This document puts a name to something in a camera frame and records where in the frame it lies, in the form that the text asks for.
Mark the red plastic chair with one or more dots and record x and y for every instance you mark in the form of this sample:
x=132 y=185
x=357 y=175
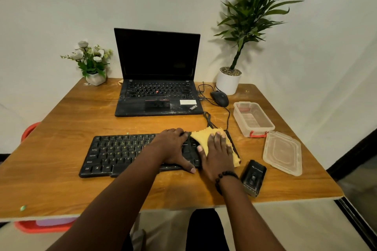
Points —
x=29 y=130

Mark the black laptop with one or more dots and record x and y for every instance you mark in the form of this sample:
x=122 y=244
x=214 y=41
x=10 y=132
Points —
x=157 y=83

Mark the person's right thumb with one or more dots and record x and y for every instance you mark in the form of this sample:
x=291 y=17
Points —
x=202 y=153

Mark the clear plastic container red clip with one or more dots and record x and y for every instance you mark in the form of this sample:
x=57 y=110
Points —
x=252 y=118

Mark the black computer keyboard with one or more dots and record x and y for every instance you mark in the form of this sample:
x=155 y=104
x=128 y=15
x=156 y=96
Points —
x=117 y=153

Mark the person's left forearm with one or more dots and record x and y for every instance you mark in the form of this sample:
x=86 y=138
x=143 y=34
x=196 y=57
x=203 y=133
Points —
x=117 y=200

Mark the person's black trousers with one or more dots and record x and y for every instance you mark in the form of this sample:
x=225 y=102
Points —
x=206 y=230

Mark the person's right forearm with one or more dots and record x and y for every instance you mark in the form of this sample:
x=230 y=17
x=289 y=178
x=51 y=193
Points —
x=244 y=215

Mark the white flowers in white pot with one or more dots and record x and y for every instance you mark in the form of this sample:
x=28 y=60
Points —
x=92 y=62

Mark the black computer mouse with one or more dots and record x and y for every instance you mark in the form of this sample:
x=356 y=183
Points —
x=219 y=98

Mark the tall green plant white pot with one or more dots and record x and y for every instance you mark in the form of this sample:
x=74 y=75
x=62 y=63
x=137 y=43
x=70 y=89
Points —
x=253 y=9

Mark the person's left thumb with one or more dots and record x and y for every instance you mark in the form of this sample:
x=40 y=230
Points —
x=186 y=165

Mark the person's right little finger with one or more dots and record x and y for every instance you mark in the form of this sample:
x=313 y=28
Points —
x=230 y=150

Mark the person's right middle finger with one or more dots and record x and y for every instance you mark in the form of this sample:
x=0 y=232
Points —
x=218 y=141

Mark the small green crumb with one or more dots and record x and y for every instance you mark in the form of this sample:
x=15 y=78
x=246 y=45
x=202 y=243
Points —
x=23 y=208

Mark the small black device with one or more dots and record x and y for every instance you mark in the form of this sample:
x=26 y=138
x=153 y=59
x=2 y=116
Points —
x=253 y=177

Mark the yellow cleaning cloth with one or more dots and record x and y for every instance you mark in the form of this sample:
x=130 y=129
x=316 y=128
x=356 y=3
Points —
x=200 y=137

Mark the person's left hand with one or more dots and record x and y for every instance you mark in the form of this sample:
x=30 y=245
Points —
x=169 y=147

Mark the clear plastic container lid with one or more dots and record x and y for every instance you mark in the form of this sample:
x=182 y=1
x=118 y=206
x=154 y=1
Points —
x=282 y=153

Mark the person's right hand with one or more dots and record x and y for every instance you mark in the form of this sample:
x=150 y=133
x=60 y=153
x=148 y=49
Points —
x=218 y=159

